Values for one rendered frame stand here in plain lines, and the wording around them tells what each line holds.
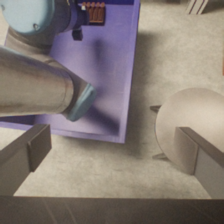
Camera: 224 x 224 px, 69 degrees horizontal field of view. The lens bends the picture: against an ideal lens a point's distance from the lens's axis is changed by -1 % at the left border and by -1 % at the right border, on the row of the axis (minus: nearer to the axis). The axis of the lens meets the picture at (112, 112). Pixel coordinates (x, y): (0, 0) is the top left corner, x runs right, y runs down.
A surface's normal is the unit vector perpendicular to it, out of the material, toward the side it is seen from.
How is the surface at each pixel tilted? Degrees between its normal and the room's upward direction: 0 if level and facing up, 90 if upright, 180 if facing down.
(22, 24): 30
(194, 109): 0
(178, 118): 0
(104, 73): 0
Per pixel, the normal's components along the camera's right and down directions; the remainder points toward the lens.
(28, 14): -0.11, 0.37
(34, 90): 0.95, 0.23
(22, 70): 0.94, -0.25
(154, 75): -0.10, -0.15
